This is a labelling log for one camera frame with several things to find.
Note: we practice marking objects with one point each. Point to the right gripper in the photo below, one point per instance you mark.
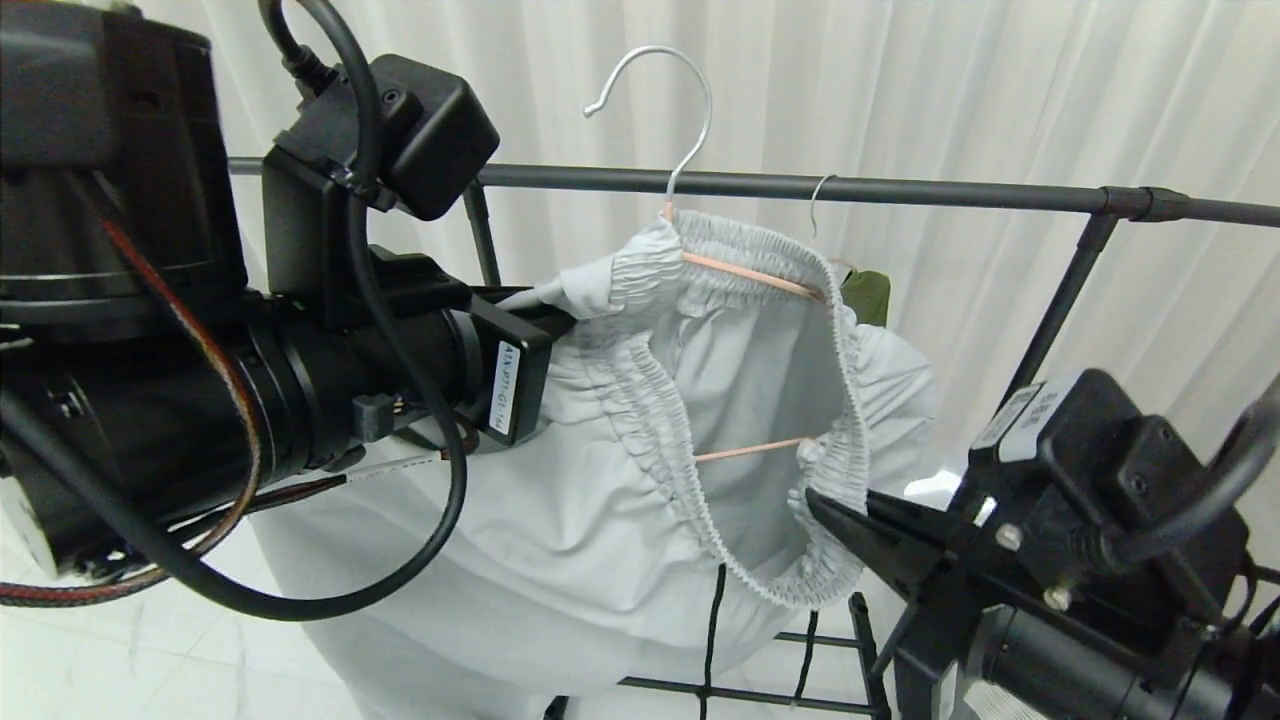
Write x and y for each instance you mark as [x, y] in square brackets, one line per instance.
[1050, 670]

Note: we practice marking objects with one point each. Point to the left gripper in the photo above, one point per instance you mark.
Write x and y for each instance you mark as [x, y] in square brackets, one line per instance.
[400, 370]

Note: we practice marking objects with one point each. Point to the green sleeveless shirt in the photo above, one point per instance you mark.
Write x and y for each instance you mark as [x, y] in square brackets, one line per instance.
[868, 295]

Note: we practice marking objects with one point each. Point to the pale grey shorts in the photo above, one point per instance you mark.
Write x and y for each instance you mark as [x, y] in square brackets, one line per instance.
[580, 540]

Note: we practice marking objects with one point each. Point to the pink clothes hanger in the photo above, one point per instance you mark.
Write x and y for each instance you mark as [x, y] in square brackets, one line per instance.
[815, 205]
[750, 273]

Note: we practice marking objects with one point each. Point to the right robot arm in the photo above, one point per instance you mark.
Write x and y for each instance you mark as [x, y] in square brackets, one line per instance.
[1262, 670]

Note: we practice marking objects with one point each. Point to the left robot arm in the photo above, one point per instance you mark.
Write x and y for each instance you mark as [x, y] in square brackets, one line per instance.
[120, 150]

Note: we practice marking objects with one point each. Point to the black clothes rack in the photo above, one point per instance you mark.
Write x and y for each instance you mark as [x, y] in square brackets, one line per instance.
[950, 190]

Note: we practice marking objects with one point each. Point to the white curtain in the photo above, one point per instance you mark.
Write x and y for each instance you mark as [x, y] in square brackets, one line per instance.
[900, 80]

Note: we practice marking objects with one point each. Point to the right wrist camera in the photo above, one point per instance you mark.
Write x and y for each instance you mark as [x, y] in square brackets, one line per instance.
[1080, 470]

